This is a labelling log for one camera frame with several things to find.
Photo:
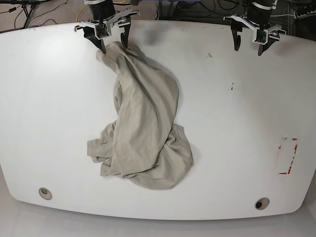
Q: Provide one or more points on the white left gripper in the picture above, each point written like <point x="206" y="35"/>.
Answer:
<point x="265" y="35"/>

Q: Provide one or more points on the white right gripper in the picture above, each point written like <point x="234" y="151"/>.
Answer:
<point x="95" y="31"/>

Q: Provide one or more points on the beige t-shirt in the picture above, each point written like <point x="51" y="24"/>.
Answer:
<point x="143" y="145"/>

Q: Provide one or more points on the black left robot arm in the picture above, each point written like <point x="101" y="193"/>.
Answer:
<point x="257" y="19"/>

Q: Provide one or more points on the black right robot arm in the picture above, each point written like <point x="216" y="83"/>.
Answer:
<point x="104" y="18"/>

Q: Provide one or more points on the white power strip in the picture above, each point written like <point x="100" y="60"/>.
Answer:
<point x="305" y="11"/>

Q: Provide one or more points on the red tape marking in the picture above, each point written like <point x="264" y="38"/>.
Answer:
<point x="286" y="155"/>

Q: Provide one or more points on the right table grommet hole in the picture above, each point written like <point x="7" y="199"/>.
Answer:
<point x="262" y="203"/>

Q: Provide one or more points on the table grommet hole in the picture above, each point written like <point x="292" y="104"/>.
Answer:
<point x="262" y="203"/>
<point x="45" y="194"/>

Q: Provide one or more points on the left table grommet hole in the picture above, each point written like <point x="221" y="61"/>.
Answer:
<point x="45" y="194"/>

